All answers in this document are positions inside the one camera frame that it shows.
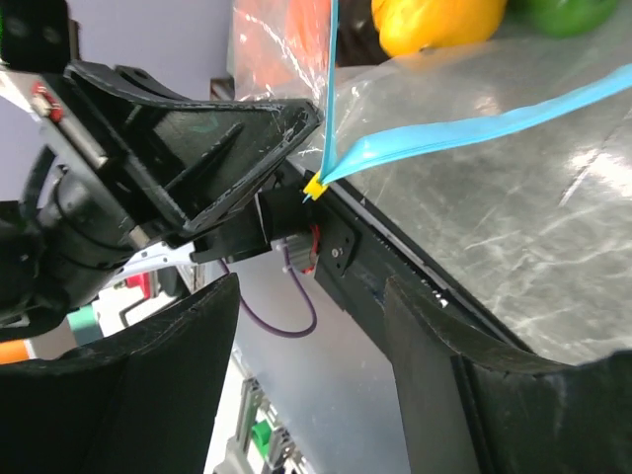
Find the orange tangerine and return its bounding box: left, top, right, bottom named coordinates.
left=232, top=1, right=331, bottom=98

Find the yellow orange persimmon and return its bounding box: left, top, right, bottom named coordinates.
left=371, top=0, right=507, bottom=57

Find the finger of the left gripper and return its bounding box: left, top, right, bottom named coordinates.
left=64, top=61, right=321, bottom=235

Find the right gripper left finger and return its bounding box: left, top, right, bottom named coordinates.
left=1, top=274, right=240, bottom=473

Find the dark purple mangosteen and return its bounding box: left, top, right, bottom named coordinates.
left=336, top=0, right=389, bottom=67

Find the green lime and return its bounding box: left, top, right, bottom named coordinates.
left=509, top=0, right=620, bottom=38

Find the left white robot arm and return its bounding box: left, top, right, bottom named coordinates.
left=1, top=1, right=321, bottom=341

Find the clear blue-zipper zip bag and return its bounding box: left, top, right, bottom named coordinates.
left=236, top=1, right=631, bottom=199

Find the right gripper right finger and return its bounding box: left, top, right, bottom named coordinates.
left=384, top=277, right=631, bottom=473

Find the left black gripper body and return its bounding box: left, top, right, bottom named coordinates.
left=1, top=1, right=131, bottom=326

